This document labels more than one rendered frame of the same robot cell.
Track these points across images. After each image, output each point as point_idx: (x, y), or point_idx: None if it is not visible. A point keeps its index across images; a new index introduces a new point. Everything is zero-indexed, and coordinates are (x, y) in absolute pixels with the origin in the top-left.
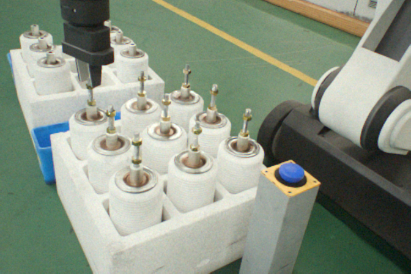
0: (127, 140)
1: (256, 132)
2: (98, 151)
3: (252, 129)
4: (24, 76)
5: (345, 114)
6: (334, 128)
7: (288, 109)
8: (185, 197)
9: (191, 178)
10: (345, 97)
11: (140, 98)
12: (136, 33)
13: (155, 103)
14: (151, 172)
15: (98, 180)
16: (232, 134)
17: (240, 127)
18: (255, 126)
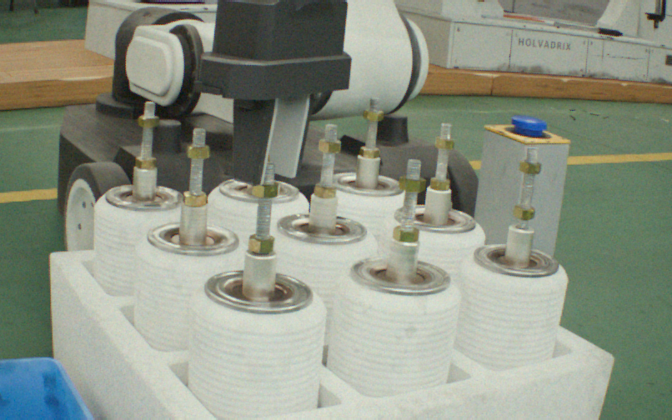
0: (383, 260)
1: None
2: (445, 284)
3: None
4: None
5: (383, 62)
6: (359, 99)
7: (123, 174)
8: None
9: (483, 231)
10: (371, 38)
11: (207, 208)
12: None
13: (179, 222)
14: (491, 247)
15: (448, 358)
16: None
17: None
18: None
